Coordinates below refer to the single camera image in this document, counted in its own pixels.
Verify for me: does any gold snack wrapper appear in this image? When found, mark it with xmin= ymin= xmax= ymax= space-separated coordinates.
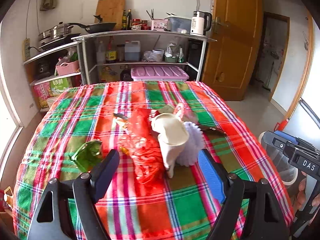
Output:
xmin=113 ymin=113 xmax=129 ymax=129

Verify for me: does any white paper bag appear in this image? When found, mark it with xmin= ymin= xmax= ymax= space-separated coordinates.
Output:
xmin=151 ymin=113 xmax=189 ymax=178

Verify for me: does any dark sauce bottle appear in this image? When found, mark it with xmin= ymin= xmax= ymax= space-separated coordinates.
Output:
xmin=126 ymin=9 xmax=132 ymax=30

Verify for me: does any brown wrapper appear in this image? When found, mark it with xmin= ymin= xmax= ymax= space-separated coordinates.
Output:
xmin=198 ymin=124 xmax=227 ymax=136

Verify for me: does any steel pot with lid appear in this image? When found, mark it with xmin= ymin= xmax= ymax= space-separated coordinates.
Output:
xmin=38 ymin=22 xmax=72 ymax=47

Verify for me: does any red dustpan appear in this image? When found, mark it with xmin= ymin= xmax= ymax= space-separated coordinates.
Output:
xmin=274 ymin=119 xmax=289 ymax=131

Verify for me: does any clear plastic container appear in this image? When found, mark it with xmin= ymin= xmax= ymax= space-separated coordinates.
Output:
xmin=166 ymin=15 xmax=191 ymax=34

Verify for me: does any person's right hand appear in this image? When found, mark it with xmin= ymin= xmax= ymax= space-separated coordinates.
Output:
xmin=292 ymin=171 xmax=320 ymax=215

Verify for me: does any red round lid cup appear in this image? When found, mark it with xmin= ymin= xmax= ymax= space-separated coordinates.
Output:
xmin=173 ymin=102 xmax=185 ymax=120

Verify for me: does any translucent oil jug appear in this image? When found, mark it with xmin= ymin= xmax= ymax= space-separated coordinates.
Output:
xmin=124 ymin=41 xmax=141 ymax=62

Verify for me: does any red plastic bag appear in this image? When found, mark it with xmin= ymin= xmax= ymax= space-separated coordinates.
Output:
xmin=118 ymin=108 xmax=165 ymax=184

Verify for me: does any wooden door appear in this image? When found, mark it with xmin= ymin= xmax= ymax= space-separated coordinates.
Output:
xmin=202 ymin=0 xmax=263 ymax=101

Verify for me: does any pink lid storage box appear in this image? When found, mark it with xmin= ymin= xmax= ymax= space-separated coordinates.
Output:
xmin=131 ymin=65 xmax=189 ymax=81

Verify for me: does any black frying pan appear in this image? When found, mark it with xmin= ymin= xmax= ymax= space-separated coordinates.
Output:
xmin=68 ymin=15 xmax=116 ymax=34

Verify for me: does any plaid tablecloth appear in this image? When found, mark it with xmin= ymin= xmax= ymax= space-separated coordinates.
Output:
xmin=13 ymin=81 xmax=293 ymax=239

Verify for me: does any white electric kettle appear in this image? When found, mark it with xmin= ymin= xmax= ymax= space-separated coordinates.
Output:
xmin=190 ymin=10 xmax=212 ymax=35

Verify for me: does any pink utensil holder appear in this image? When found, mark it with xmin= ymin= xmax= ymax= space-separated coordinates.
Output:
xmin=151 ymin=19 xmax=168 ymax=31

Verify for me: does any white trash bin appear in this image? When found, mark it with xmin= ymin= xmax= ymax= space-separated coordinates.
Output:
xmin=258 ymin=131 xmax=298 ymax=188

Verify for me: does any pink plastic basket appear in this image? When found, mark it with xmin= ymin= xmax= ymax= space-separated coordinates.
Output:
xmin=56 ymin=60 xmax=79 ymax=76

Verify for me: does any wooden cutting board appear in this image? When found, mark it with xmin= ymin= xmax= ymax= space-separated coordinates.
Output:
xmin=95 ymin=0 xmax=126 ymax=30

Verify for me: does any green snack bag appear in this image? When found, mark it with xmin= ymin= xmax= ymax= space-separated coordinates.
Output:
xmin=70 ymin=140 xmax=103 ymax=172

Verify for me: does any beige dumpling packet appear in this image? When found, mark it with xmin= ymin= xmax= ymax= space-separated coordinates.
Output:
xmin=157 ymin=104 xmax=175 ymax=114

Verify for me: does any green carton box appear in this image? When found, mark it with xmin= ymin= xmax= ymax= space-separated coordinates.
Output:
xmin=33 ymin=77 xmax=72 ymax=108

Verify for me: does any white metal shelf rack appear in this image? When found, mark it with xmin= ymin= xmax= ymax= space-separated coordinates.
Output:
xmin=23 ymin=29 xmax=217 ymax=113

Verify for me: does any soy sauce bottle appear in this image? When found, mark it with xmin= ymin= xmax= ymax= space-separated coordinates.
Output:
xmin=106 ymin=36 xmax=117 ymax=63

